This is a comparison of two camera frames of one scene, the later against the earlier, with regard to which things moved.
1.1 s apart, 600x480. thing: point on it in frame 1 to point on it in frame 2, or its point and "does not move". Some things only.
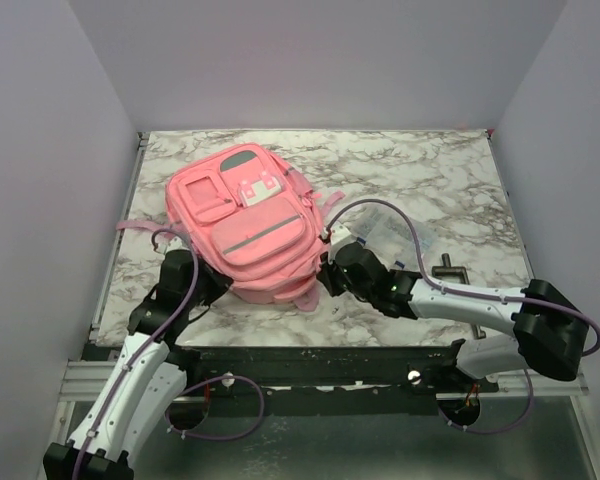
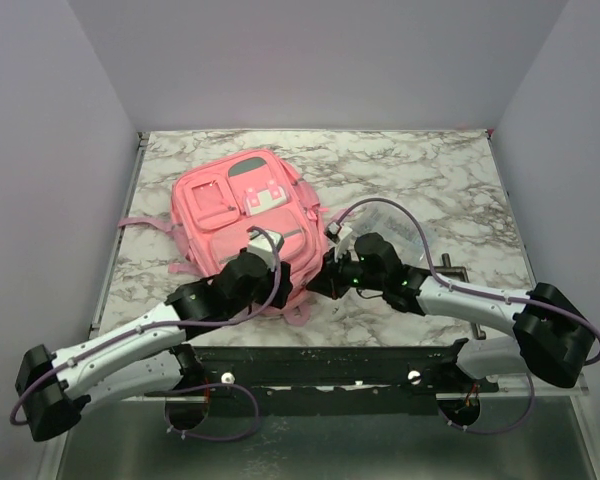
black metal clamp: [455, 275] does not move
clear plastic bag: [396, 240] does not move
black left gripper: [219, 282] to [286, 287]
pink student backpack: [255, 217] does not move
